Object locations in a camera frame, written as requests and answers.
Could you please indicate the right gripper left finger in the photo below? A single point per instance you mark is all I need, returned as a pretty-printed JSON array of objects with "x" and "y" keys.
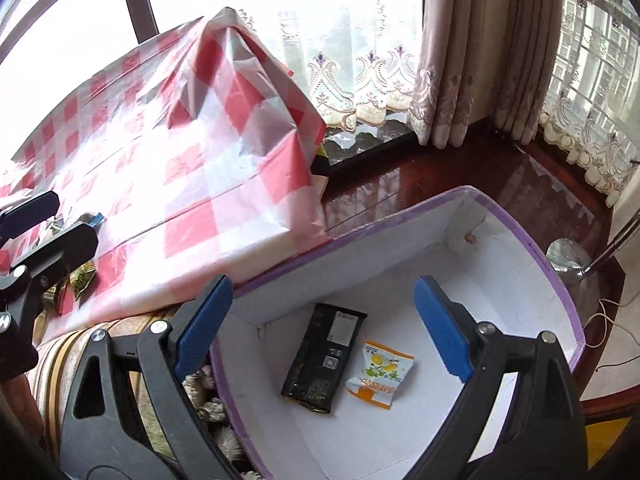
[{"x": 103, "y": 436}]

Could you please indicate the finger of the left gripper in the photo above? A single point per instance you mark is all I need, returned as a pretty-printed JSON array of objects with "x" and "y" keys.
[
  {"x": 50, "y": 262},
  {"x": 29, "y": 213}
]

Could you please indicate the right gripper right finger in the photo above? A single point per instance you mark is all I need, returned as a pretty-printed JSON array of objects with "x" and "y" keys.
[{"x": 543, "y": 435}]

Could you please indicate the black biscuit snack packet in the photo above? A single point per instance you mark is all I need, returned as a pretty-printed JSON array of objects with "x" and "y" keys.
[{"x": 60, "y": 297}]

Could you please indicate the green white snack packet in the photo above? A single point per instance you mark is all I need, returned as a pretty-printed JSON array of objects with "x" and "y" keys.
[{"x": 81, "y": 278}]

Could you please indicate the orange white snack packet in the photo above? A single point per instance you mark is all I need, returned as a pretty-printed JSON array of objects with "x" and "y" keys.
[{"x": 382, "y": 372}]

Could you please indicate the long black snack packet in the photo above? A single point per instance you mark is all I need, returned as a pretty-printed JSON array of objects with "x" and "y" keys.
[{"x": 322, "y": 357}]

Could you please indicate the blue clear snack bag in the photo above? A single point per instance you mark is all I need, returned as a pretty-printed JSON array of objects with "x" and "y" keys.
[{"x": 90, "y": 221}]

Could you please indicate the striped sofa cushion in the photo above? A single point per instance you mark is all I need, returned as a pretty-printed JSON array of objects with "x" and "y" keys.
[{"x": 53, "y": 375}]

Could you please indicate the chrome lamp stand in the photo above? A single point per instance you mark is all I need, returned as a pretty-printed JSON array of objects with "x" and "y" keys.
[{"x": 573, "y": 264}]

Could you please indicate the red white checkered tablecloth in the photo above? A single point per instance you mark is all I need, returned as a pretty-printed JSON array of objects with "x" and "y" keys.
[{"x": 196, "y": 148}]

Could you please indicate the white box purple rim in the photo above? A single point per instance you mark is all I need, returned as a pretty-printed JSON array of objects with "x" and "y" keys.
[{"x": 477, "y": 253}]

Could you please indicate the beige drape curtain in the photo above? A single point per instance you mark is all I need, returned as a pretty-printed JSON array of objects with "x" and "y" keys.
[{"x": 455, "y": 37}]

